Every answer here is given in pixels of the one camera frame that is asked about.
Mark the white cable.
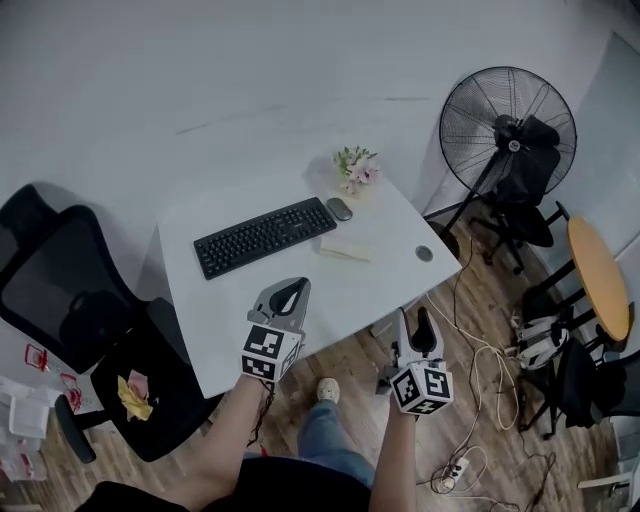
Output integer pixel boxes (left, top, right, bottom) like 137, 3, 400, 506
424, 294, 521, 499

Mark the dark gripper cable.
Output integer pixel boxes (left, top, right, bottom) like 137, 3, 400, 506
246, 382, 276, 449

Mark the pink and white flower bouquet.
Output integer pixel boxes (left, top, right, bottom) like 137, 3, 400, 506
333, 145, 381, 201

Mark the person's left forearm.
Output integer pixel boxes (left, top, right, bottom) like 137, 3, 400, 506
164, 374, 266, 511

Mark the person's right forearm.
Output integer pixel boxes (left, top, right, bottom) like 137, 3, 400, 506
369, 407, 419, 512

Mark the white power strip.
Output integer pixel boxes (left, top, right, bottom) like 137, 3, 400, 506
439, 457, 471, 489

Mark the crumpled yellow paper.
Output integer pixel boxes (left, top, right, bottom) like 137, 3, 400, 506
117, 374, 155, 423

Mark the small beige notepad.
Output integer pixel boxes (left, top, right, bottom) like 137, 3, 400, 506
319, 236, 373, 264

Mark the black fabric chair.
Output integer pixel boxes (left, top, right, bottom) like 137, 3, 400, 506
519, 339, 640, 441

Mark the black keyboard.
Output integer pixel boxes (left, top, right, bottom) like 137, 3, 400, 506
193, 196, 339, 281

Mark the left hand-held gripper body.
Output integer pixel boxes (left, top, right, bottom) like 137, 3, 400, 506
240, 310, 307, 384

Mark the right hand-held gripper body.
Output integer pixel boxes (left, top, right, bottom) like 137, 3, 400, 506
375, 358, 454, 418

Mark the black mesh office chair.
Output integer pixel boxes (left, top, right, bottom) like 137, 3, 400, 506
0, 183, 224, 464

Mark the crumpled pink paper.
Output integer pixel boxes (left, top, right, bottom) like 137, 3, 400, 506
128, 368, 150, 401

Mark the white metal frame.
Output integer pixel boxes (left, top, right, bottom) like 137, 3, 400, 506
577, 469, 640, 501

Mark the grey computer mouse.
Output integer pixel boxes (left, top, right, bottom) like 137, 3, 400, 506
326, 197, 354, 222

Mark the white and black headset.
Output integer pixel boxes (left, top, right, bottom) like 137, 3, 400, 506
514, 314, 571, 371

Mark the red and white plastic bag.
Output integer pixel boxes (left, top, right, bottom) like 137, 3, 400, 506
24, 343, 50, 372

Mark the black standing fan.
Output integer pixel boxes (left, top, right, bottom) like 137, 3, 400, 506
424, 65, 579, 261

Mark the person's beige slipper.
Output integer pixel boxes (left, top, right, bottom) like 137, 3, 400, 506
316, 377, 341, 404

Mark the black power cable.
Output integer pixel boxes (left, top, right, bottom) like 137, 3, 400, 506
414, 449, 557, 512

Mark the round wooden table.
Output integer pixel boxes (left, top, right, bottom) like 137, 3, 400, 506
522, 200, 630, 351

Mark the clear plastic container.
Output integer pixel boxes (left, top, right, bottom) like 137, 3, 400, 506
7, 394, 51, 441

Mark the person's black shirt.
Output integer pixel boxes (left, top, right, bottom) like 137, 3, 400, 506
74, 454, 374, 512

